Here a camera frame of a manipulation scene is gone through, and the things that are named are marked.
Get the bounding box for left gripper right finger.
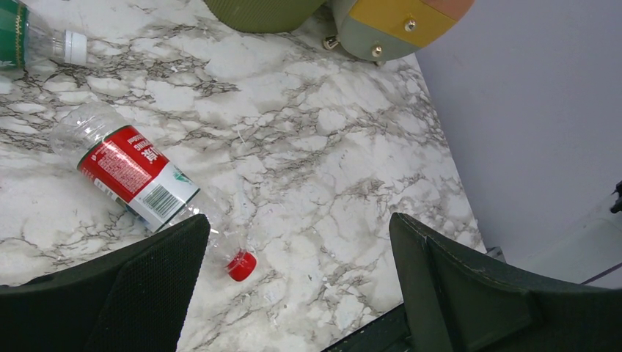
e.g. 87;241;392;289
389;213;621;351

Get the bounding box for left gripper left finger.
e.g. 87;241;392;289
1;214;210;351

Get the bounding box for red label bottle red cap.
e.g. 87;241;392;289
50;102;257;282

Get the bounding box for green bottle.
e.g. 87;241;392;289
1;0;88;70

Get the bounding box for green ribbed plastic bin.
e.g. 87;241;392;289
205;0;325;34

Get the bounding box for round drawer box gold knobs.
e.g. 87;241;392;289
323;0;475;66

